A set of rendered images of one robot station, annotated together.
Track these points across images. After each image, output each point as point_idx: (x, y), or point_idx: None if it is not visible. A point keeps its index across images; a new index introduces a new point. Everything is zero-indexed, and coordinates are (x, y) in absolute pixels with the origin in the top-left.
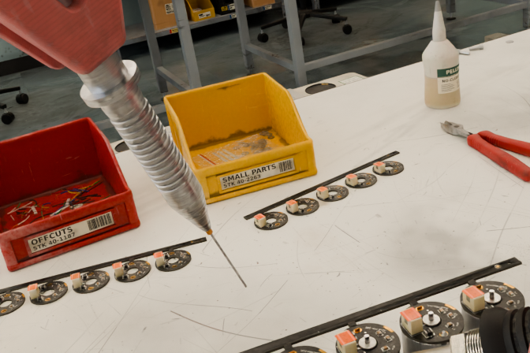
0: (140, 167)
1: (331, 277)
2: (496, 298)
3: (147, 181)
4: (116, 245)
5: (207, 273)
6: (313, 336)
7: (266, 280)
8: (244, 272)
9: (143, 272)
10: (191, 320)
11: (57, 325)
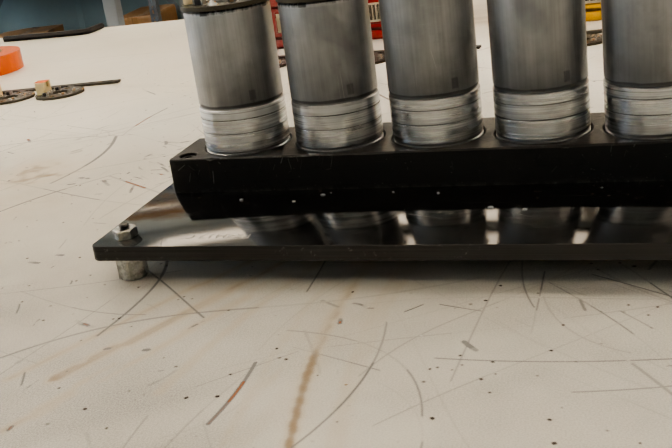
0: None
1: (594, 84)
2: None
3: (473, 8)
4: (375, 44)
5: None
6: None
7: None
8: (490, 71)
9: (375, 60)
10: (379, 94)
11: None
